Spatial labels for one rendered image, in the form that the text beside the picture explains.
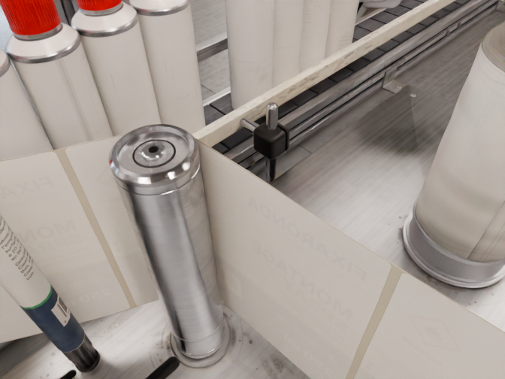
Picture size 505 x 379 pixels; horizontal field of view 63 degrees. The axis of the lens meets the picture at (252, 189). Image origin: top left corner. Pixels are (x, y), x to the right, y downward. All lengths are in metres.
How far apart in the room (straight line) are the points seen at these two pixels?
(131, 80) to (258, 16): 0.15
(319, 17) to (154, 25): 0.22
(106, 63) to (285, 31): 0.21
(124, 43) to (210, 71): 0.36
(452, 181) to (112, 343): 0.27
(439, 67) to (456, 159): 0.46
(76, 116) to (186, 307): 0.18
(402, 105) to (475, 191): 0.26
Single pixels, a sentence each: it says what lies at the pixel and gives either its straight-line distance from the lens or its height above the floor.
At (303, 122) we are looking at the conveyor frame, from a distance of 0.54.
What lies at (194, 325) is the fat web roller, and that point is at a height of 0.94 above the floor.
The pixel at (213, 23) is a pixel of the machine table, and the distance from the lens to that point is 0.85.
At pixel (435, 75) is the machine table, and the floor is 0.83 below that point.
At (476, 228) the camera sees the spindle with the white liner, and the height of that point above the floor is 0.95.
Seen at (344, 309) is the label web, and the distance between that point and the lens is 0.19.
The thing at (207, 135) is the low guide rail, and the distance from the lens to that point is 0.43.
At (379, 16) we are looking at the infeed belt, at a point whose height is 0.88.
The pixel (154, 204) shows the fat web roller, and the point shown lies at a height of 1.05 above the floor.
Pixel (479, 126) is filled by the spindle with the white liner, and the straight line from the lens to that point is 0.29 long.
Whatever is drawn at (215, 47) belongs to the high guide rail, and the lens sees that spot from 0.49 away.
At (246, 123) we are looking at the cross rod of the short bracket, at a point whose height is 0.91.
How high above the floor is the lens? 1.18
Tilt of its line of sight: 47 degrees down
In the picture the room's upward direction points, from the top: 1 degrees counter-clockwise
